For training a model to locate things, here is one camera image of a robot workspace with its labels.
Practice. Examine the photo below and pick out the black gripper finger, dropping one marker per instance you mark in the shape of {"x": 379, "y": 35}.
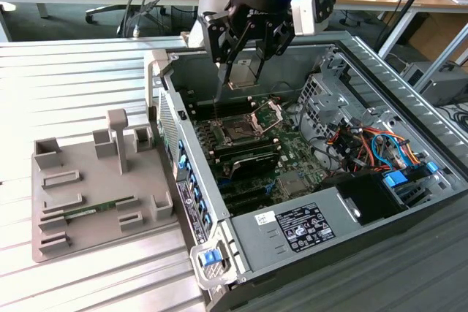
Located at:
{"x": 278, "y": 39}
{"x": 223, "y": 38}

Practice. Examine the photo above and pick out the silver square CPU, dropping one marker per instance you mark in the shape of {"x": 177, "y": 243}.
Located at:
{"x": 243, "y": 74}

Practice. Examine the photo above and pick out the CPU socket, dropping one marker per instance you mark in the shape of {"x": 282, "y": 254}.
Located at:
{"x": 237, "y": 131}

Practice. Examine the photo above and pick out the open grey PC case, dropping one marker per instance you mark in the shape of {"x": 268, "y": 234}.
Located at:
{"x": 190, "y": 82}

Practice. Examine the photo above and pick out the thin metal locking lever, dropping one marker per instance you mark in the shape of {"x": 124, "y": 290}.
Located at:
{"x": 216, "y": 111}

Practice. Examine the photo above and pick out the silver drive cage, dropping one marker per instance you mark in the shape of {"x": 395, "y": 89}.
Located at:
{"x": 329, "y": 103}

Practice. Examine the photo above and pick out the black RAM stick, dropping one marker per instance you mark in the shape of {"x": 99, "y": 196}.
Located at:
{"x": 245, "y": 142}

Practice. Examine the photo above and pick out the green motherboard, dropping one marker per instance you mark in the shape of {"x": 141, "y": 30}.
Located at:
{"x": 292, "y": 151}

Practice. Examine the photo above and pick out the grey office chair base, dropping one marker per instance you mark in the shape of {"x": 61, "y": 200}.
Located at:
{"x": 109, "y": 8}

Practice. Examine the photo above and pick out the black graphics card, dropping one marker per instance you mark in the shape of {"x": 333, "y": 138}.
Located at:
{"x": 256, "y": 164}

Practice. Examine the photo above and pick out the black tripod pole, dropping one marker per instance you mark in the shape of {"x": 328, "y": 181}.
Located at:
{"x": 406, "y": 8}

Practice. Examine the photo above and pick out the square chipset heatsink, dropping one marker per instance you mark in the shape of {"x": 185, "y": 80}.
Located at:
{"x": 290, "y": 184}

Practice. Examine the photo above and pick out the brown cardboard box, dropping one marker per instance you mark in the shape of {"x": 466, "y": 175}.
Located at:
{"x": 438, "y": 38}

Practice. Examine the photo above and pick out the grey box device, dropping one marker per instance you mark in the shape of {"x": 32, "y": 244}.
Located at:
{"x": 438, "y": 85}

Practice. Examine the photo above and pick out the white barcode sticker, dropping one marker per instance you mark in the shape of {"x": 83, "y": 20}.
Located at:
{"x": 265, "y": 218}

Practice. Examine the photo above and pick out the black fan shroud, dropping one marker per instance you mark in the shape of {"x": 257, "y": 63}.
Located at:
{"x": 369, "y": 195}

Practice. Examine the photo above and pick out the blue disk carrier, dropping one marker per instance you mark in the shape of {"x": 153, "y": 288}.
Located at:
{"x": 396, "y": 179}

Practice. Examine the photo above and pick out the black rating label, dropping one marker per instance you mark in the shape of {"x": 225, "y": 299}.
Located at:
{"x": 307, "y": 228}

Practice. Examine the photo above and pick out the grey parts rack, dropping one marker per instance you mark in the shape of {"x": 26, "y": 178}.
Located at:
{"x": 98, "y": 188}

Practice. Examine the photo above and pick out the grey power supply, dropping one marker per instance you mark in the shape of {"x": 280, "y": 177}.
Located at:
{"x": 256, "y": 246}

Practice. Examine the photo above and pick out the green RAM stick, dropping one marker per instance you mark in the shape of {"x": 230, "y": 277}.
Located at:
{"x": 91, "y": 209}

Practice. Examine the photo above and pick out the blue case latch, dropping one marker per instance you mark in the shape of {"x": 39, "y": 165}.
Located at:
{"x": 210, "y": 257}

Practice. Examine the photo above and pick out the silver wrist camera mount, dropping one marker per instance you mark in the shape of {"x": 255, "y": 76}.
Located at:
{"x": 302, "y": 16}

